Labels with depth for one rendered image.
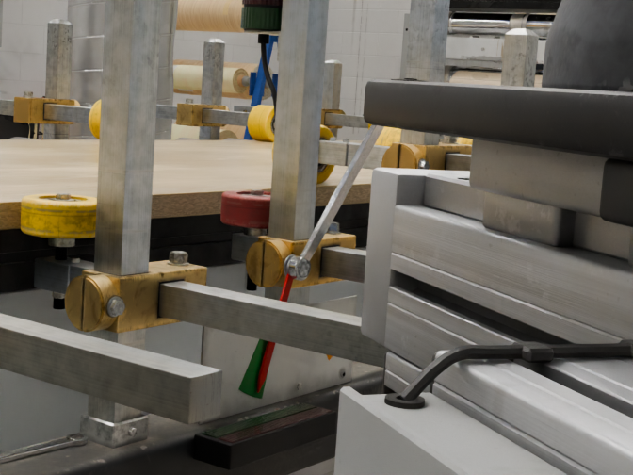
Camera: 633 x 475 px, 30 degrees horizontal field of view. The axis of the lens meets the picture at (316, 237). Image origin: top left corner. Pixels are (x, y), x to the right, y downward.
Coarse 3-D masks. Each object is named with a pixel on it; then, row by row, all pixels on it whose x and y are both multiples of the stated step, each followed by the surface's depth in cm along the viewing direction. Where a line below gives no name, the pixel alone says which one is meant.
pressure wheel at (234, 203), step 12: (228, 192) 133; (240, 192) 135; (252, 192) 134; (264, 192) 136; (228, 204) 132; (240, 204) 131; (252, 204) 130; (264, 204) 130; (228, 216) 132; (240, 216) 131; (252, 216) 130; (264, 216) 131; (252, 228) 133; (264, 228) 131; (252, 288) 135
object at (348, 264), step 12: (240, 240) 134; (252, 240) 133; (240, 252) 134; (324, 252) 127; (336, 252) 126; (348, 252) 126; (360, 252) 126; (324, 264) 127; (336, 264) 126; (348, 264) 125; (360, 264) 125; (336, 276) 126; (348, 276) 126; (360, 276) 125
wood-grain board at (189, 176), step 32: (0, 160) 164; (32, 160) 168; (64, 160) 172; (96, 160) 176; (160, 160) 184; (192, 160) 189; (224, 160) 194; (256, 160) 199; (0, 192) 124; (32, 192) 126; (64, 192) 128; (96, 192) 130; (160, 192) 135; (192, 192) 138; (320, 192) 158; (352, 192) 164; (0, 224) 116
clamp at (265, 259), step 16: (272, 240) 123; (288, 240) 124; (304, 240) 125; (336, 240) 129; (352, 240) 132; (256, 256) 124; (272, 256) 123; (320, 256) 127; (256, 272) 124; (272, 272) 123; (320, 272) 128
